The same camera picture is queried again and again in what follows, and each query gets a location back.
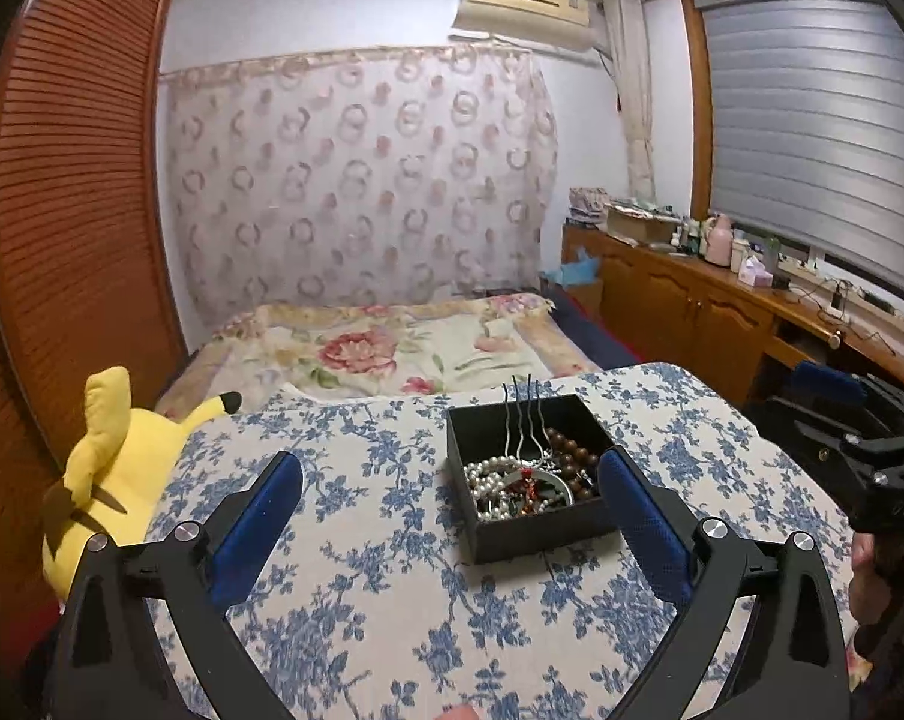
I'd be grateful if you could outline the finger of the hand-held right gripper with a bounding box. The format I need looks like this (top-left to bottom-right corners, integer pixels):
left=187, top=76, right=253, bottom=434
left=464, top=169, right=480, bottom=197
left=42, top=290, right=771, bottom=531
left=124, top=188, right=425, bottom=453
left=791, top=361, right=873, bottom=410
left=791, top=409, right=873, bottom=466

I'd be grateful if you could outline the pink thermos jug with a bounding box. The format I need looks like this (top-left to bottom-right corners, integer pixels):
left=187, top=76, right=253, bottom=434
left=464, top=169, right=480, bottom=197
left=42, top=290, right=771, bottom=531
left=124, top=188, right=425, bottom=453
left=705, top=214, right=732, bottom=267

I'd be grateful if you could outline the ring patterned curtain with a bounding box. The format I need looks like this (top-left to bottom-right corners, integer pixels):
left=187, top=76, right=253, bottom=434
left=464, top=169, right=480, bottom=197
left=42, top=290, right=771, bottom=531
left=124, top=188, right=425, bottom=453
left=159, top=45, right=561, bottom=327

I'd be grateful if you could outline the cream window curtain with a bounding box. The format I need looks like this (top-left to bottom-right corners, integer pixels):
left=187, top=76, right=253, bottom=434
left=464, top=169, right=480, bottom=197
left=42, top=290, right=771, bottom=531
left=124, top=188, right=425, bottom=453
left=602, top=0, right=659, bottom=203

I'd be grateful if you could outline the dark blue bed sheet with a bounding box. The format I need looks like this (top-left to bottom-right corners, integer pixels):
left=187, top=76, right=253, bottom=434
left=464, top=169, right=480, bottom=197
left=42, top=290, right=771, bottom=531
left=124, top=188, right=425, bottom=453
left=552, top=289, right=648, bottom=368

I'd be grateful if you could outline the blue floral bedspread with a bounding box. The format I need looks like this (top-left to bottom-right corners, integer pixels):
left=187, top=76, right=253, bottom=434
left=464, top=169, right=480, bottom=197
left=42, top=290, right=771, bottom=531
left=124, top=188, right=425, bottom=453
left=140, top=361, right=858, bottom=720

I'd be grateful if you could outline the grey window blind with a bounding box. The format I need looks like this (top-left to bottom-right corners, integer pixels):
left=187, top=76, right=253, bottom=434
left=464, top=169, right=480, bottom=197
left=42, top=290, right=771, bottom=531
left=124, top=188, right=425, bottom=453
left=699, top=0, right=904, bottom=301

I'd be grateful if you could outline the black cardboard box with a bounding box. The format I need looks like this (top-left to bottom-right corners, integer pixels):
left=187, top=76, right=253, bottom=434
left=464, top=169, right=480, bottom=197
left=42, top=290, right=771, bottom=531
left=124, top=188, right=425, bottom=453
left=446, top=392, right=624, bottom=566

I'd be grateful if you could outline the wooden louvered wardrobe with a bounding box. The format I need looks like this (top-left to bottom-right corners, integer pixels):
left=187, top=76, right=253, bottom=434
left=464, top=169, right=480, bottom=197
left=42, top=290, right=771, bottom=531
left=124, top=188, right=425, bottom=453
left=0, top=0, right=190, bottom=661

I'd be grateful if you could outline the pale green jade bangle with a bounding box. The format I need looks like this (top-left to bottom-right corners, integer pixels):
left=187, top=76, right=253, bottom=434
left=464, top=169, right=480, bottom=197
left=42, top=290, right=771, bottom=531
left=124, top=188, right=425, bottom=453
left=530, top=465, right=576, bottom=511

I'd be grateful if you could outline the stack of folded cloth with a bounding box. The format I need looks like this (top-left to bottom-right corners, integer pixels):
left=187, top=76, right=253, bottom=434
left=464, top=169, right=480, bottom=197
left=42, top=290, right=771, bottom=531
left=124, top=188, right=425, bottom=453
left=567, top=186, right=610, bottom=226

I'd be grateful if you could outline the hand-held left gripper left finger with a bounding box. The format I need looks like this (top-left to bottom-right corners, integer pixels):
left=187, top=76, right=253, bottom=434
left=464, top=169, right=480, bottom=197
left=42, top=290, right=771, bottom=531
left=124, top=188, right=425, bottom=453
left=35, top=451, right=304, bottom=720

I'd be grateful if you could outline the brown wooden bead bracelet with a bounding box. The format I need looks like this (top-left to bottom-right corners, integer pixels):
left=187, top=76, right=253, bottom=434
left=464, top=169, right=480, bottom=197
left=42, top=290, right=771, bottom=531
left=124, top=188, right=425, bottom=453
left=545, top=427, right=604, bottom=500

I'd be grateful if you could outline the black cable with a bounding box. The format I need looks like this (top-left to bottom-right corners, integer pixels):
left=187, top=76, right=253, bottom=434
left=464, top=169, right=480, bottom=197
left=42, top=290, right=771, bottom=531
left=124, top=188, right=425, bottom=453
left=785, top=277, right=904, bottom=361

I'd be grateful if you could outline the wooden cabinet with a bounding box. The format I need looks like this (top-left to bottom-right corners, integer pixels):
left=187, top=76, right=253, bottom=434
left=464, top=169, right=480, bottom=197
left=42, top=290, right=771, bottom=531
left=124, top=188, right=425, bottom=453
left=560, top=221, right=904, bottom=406

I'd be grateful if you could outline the red braided bracelet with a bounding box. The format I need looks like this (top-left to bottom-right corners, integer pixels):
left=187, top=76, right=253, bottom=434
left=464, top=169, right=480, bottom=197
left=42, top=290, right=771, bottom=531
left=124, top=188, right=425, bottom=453
left=515, top=467, right=543, bottom=515

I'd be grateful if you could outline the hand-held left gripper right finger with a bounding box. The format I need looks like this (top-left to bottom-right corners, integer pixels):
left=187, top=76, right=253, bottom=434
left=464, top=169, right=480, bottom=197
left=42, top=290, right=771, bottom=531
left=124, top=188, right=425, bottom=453
left=596, top=446, right=854, bottom=720

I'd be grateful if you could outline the white air conditioner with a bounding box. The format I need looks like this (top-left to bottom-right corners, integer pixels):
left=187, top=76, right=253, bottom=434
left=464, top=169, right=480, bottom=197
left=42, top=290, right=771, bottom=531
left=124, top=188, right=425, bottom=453
left=452, top=0, right=599, bottom=53

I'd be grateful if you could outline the silver hair comb purple flower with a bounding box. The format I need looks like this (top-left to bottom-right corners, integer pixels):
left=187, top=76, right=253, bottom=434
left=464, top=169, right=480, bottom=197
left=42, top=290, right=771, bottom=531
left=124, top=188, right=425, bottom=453
left=503, top=373, right=554, bottom=466

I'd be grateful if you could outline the yellow plush toy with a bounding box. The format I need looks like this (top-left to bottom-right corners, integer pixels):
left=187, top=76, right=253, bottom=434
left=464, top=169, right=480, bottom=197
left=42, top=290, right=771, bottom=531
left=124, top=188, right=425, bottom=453
left=41, top=366, right=243, bottom=590

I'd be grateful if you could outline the person's right hand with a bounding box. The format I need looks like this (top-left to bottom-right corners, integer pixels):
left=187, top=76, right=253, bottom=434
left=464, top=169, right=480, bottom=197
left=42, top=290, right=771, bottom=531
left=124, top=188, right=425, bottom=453
left=848, top=529, right=903, bottom=691

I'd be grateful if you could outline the blue paper bag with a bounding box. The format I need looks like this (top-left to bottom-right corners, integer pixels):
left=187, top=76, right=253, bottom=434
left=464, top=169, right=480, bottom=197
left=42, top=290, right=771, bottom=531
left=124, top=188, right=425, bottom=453
left=542, top=247, right=603, bottom=290

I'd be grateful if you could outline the wooden window frame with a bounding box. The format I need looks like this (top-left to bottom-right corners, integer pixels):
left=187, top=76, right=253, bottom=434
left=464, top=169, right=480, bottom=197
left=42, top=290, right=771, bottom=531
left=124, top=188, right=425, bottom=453
left=680, top=0, right=904, bottom=241

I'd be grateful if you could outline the white pearl bracelet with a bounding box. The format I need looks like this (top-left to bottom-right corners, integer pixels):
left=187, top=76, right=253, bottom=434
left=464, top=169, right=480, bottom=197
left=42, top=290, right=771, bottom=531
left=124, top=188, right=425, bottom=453
left=464, top=454, right=528, bottom=522

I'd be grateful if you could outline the pink floral blanket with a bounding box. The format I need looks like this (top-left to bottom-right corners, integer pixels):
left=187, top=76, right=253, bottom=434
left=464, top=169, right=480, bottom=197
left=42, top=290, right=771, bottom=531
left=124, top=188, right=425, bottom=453
left=155, top=291, right=603, bottom=421

